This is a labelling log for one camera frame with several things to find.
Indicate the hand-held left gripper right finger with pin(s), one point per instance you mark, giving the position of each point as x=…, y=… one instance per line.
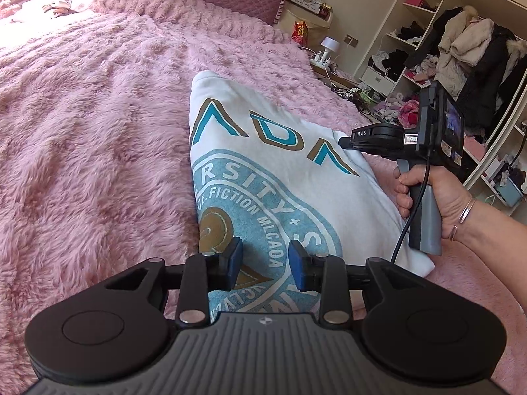
x=297, y=265

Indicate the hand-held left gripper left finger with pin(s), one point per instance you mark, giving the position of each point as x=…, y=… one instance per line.
x=235, y=259

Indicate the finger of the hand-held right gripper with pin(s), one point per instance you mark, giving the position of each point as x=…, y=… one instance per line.
x=348, y=143

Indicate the white sweatshirt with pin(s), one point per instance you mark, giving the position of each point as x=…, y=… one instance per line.
x=267, y=164

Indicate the person's right forearm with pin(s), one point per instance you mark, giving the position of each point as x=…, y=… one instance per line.
x=494, y=251

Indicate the pile of pink clothes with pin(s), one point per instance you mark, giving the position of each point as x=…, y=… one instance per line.
x=401, y=111

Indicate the black folded clothes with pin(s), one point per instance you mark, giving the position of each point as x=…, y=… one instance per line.
x=396, y=63
x=411, y=33

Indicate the person's right hand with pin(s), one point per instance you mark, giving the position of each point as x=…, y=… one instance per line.
x=448, y=197

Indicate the green basket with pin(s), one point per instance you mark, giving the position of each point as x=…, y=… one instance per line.
x=370, y=96

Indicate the wooden nightstand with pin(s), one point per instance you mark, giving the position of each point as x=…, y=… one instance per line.
x=341, y=77

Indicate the white drawer box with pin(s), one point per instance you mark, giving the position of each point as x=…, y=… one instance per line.
x=376, y=82

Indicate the black hanging coat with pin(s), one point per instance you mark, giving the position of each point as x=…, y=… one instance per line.
x=490, y=78

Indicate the white power strip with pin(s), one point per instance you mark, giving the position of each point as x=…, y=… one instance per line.
x=323, y=62

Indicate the beige hanging coat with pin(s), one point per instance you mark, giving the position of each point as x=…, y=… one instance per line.
x=461, y=45

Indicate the light blue storage box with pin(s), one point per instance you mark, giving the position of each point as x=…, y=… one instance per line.
x=509, y=191

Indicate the white table lamp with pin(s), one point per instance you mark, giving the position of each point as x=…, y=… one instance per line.
x=329, y=45

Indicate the red snack bag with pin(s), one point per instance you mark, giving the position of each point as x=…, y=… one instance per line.
x=300, y=33

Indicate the pink box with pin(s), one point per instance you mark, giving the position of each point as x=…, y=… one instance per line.
x=416, y=1

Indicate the dark red box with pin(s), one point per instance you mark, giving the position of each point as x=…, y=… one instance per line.
x=326, y=11

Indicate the pink fluffy blanket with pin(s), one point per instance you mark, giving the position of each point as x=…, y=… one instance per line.
x=103, y=111

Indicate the small pink white garment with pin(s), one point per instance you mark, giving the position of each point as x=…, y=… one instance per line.
x=51, y=7

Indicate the wall socket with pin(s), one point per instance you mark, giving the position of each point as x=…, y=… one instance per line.
x=350, y=39

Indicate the bedside wall shelf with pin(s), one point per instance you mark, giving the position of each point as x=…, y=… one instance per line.
x=308, y=6

